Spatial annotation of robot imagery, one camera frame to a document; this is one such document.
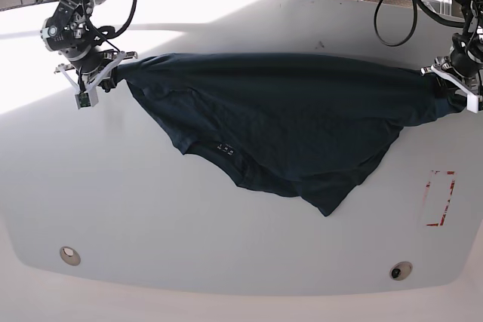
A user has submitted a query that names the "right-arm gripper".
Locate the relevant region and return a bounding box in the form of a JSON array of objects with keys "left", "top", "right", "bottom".
[{"left": 54, "top": 48, "right": 138, "bottom": 106}]

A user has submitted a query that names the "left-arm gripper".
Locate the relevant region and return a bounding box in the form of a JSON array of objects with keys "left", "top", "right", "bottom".
[{"left": 420, "top": 44, "right": 482, "bottom": 113}]

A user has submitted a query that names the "dark blue T-shirt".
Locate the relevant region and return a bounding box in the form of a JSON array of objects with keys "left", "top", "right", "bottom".
[{"left": 118, "top": 54, "right": 466, "bottom": 216}]

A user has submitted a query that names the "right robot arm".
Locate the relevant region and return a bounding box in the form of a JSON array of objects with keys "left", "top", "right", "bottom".
[{"left": 40, "top": 0, "right": 137, "bottom": 109}]

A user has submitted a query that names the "red tape rectangle marking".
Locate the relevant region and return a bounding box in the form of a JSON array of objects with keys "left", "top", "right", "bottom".
[{"left": 420, "top": 170, "right": 457, "bottom": 227}]

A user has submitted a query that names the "left round table grommet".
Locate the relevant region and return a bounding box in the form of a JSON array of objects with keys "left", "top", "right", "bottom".
[{"left": 60, "top": 247, "right": 81, "bottom": 266}]

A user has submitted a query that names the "round table grommet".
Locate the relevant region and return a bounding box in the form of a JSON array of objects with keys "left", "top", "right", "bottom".
[
  {"left": 60, "top": 247, "right": 81, "bottom": 266},
  {"left": 389, "top": 261, "right": 413, "bottom": 281}
]

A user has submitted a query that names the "right round table grommet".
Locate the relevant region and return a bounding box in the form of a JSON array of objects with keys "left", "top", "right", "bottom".
[{"left": 389, "top": 261, "right": 413, "bottom": 281}]

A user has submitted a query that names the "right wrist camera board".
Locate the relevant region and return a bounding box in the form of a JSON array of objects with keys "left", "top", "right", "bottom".
[{"left": 75, "top": 92, "right": 92, "bottom": 109}]

